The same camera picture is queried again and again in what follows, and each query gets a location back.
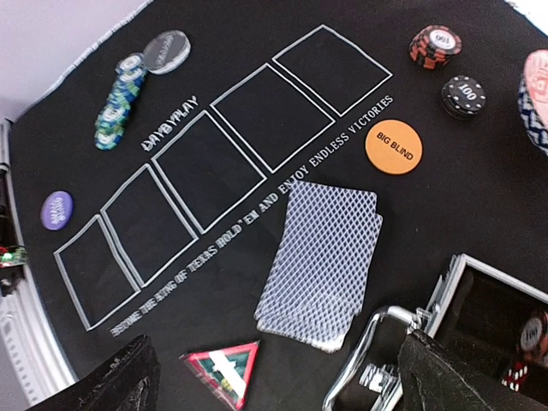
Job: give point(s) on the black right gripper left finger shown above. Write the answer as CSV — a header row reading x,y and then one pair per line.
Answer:
x,y
128,380

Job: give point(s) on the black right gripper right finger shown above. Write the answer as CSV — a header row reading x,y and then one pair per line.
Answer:
x,y
435,379

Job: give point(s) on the red triangular all-in marker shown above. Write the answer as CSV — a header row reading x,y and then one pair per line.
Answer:
x,y
226,372

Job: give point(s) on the blue playing card deck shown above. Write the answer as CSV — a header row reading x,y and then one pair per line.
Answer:
x,y
317,282

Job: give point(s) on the purple small blind button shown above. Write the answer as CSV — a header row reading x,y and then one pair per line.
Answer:
x,y
57,210

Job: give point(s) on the orange big blind button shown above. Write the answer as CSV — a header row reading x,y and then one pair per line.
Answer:
x,y
393,147

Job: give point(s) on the black poker chip stack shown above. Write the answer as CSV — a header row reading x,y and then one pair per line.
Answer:
x,y
463,97

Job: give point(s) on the green blue poker chip stack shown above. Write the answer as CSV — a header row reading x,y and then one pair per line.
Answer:
x,y
111,121

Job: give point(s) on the clear acrylic dealer button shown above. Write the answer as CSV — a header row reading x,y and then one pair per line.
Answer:
x,y
167,52

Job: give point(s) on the dice row in case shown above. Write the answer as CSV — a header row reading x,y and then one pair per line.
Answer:
x,y
515,376

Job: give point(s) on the red white poker chip stack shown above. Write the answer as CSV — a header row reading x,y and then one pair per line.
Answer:
x,y
532,344

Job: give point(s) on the black poker table mat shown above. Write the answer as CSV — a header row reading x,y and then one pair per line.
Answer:
x,y
174,230

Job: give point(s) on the red patterned ceramic bowl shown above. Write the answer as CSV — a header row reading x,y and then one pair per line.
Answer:
x,y
532,98

